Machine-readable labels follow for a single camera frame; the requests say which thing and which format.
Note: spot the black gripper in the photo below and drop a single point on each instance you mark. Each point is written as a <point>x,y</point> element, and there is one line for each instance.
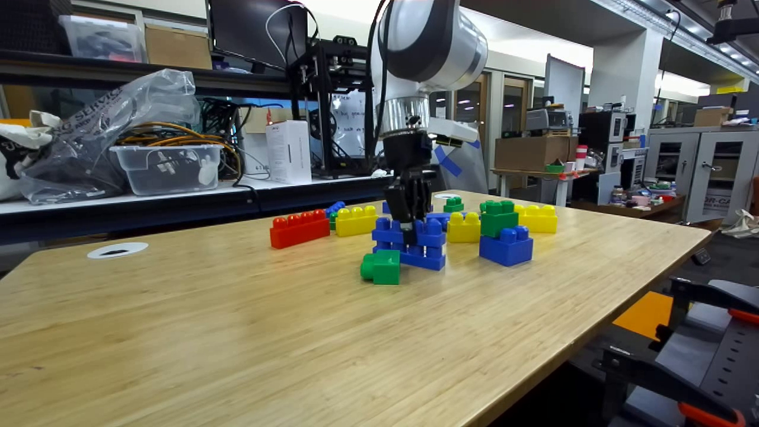
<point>407,150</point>

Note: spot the yellow building block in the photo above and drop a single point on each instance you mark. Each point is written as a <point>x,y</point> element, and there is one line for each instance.
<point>537,218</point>
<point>464,228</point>
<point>357,220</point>

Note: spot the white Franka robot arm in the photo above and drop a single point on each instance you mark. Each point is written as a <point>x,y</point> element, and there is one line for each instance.
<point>435,39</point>

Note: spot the green building block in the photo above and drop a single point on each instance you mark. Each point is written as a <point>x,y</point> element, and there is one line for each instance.
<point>453,204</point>
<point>496,216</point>
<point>380,268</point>

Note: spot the wide blue building block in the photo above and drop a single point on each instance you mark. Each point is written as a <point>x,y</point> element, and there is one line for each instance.
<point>505,247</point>

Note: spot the red building block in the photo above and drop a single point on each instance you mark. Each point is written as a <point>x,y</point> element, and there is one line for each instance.
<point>299,228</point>

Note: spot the white cardboard box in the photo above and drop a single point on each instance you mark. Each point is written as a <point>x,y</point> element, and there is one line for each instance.
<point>287,153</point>

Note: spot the large brown cardboard box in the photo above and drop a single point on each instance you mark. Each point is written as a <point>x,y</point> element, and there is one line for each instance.
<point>537,153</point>

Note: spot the small side table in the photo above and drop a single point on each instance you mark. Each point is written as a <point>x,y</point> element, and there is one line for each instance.
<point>559,187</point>

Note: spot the white carton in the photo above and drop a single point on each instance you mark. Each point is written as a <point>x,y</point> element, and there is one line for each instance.
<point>255,154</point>

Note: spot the white panel board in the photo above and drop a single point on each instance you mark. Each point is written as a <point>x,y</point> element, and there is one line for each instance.
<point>565,85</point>

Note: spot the black equipment box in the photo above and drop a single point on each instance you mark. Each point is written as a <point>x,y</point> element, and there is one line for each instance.
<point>605,130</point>

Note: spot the black monitor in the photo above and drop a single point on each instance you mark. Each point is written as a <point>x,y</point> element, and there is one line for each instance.
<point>244,32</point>

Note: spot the clear plastic bin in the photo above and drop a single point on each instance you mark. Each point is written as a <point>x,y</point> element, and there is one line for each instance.
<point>166,168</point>

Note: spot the black workbench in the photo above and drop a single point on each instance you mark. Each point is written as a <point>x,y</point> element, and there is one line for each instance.
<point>157,216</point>

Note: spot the orange floor mat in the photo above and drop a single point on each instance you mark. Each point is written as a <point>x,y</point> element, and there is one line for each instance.
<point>643,314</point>

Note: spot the white glass door cabinet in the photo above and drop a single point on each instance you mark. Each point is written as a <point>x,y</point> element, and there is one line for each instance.
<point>713,173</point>

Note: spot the small brown cardboard box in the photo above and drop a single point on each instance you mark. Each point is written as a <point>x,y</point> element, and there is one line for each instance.
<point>713,117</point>

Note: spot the clear plastic bag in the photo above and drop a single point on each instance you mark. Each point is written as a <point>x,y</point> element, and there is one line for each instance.
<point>95,133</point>

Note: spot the gray equipment cart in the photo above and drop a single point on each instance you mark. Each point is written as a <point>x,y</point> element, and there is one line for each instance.
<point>702,357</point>

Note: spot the black shelf board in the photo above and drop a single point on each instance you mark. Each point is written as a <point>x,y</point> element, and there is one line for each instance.
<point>95,70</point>

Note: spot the clear plastic container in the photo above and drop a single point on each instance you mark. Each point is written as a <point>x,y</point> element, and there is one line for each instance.
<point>102,39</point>

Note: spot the black ceiling fixture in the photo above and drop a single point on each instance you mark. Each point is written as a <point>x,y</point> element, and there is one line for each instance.
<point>731,28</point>

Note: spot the black frame 3D printer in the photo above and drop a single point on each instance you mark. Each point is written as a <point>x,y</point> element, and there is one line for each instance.
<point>324,120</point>

